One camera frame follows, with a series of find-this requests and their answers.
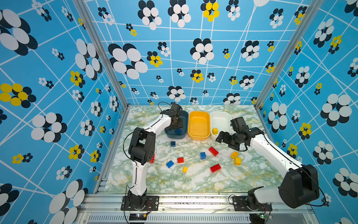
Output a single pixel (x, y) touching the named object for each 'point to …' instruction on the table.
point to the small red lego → (180, 160)
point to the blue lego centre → (203, 155)
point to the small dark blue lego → (173, 143)
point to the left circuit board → (138, 216)
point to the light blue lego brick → (169, 164)
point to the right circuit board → (257, 218)
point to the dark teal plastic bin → (171, 134)
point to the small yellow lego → (185, 169)
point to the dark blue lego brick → (178, 130)
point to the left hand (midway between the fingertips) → (179, 125)
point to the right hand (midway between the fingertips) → (222, 142)
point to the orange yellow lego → (234, 154)
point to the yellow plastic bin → (199, 125)
